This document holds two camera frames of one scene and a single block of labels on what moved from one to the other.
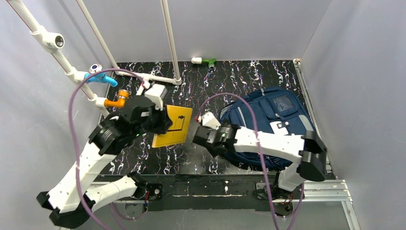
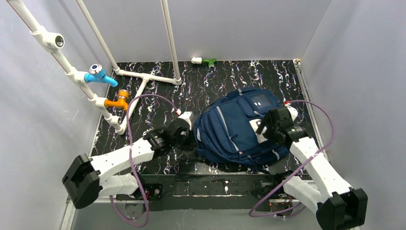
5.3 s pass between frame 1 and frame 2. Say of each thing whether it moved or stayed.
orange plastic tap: stayed
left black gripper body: moved
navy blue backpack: moved
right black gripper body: moved
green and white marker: stayed
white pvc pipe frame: stayed
